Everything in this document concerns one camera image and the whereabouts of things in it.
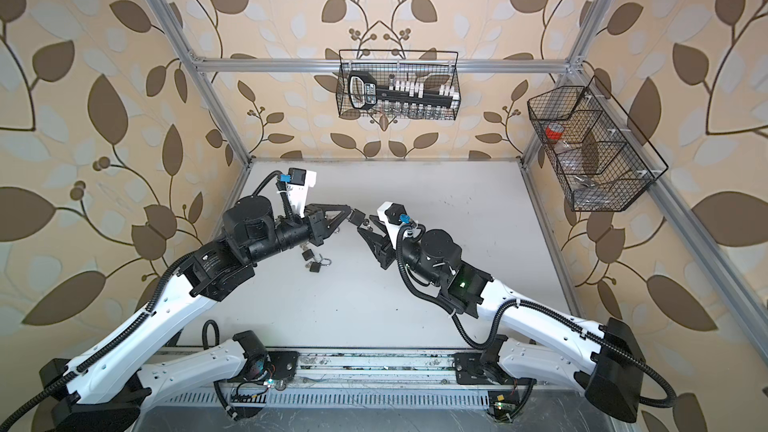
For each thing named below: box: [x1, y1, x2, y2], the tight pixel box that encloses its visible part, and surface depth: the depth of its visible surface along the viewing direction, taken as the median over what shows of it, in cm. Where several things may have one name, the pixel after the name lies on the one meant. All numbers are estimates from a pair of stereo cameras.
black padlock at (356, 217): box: [348, 208, 366, 226], surface depth 64 cm
